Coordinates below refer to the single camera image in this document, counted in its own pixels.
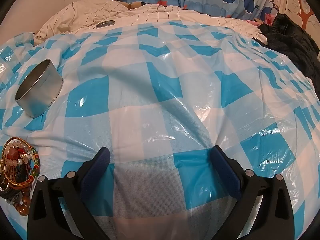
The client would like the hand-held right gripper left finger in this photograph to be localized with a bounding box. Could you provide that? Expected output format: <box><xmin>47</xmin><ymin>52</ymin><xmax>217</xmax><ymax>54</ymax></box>
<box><xmin>27</xmin><ymin>146</ymin><xmax>110</xmax><ymax>240</ymax></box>

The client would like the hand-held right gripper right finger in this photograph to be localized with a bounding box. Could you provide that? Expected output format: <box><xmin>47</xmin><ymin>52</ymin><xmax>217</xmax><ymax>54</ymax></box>
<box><xmin>209</xmin><ymin>145</ymin><xmax>295</xmax><ymax>240</ymax></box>

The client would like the heap of mixed bracelets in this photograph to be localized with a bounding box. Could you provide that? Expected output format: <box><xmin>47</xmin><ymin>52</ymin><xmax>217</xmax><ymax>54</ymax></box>
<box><xmin>0</xmin><ymin>137</ymin><xmax>40</xmax><ymax>188</ymax></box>

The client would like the amber bead bracelet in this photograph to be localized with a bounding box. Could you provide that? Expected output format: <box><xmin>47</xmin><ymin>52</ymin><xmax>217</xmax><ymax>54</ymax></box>
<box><xmin>13</xmin><ymin>189</ymin><xmax>32</xmax><ymax>213</ymax></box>

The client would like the round metal tin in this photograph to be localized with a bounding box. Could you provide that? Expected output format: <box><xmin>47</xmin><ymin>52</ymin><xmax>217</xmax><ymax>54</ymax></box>
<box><xmin>15</xmin><ymin>59</ymin><xmax>64</xmax><ymax>118</ymax></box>

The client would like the blue white checkered plastic sheet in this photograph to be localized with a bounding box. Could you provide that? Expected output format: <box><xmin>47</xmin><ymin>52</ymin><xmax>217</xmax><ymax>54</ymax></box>
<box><xmin>0</xmin><ymin>21</ymin><xmax>320</xmax><ymax>240</ymax></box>

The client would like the dark cloth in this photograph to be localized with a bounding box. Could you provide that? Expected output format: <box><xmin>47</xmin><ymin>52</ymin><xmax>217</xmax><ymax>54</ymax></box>
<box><xmin>252</xmin><ymin>12</ymin><xmax>320</xmax><ymax>93</ymax></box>

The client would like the round metal tin lid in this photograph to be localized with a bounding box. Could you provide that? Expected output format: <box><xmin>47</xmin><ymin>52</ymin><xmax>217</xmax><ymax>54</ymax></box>
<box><xmin>96</xmin><ymin>20</ymin><xmax>116</xmax><ymax>29</ymax></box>

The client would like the pink cloth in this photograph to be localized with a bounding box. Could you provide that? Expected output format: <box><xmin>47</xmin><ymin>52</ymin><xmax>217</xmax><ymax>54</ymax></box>
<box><xmin>247</xmin><ymin>14</ymin><xmax>272</xmax><ymax>27</ymax></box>

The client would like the white striped duvet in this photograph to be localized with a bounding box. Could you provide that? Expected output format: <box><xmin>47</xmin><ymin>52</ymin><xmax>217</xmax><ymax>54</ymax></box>
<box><xmin>35</xmin><ymin>0</ymin><xmax>262</xmax><ymax>43</ymax></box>

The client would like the small brown item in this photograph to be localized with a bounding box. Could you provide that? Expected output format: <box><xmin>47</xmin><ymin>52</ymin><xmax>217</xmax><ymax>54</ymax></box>
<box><xmin>127</xmin><ymin>2</ymin><xmax>146</xmax><ymax>11</ymax></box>

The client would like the tree wall sticker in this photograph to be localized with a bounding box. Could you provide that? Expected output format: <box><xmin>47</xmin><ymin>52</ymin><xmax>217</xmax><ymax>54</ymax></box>
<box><xmin>285</xmin><ymin>0</ymin><xmax>316</xmax><ymax>30</ymax></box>

